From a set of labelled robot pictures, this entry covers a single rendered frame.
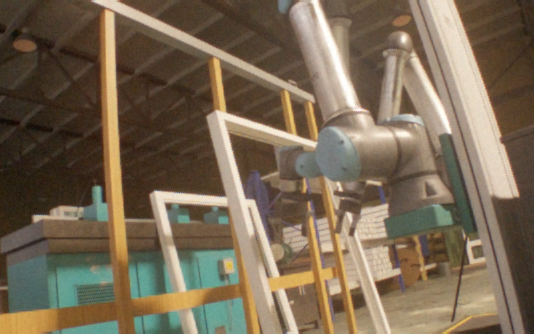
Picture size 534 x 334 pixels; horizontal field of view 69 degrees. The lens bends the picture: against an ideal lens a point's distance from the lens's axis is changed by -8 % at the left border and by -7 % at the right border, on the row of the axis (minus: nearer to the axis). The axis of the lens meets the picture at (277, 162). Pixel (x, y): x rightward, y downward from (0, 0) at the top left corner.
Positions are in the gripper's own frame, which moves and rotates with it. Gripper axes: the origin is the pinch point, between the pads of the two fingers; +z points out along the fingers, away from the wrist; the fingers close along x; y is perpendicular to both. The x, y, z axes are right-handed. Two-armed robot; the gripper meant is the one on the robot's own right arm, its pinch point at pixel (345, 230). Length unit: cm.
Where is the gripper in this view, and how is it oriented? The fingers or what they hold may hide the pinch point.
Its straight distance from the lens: 186.9
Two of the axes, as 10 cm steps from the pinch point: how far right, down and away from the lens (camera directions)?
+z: -2.3, 9.7, -1.2
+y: 7.7, 1.1, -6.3
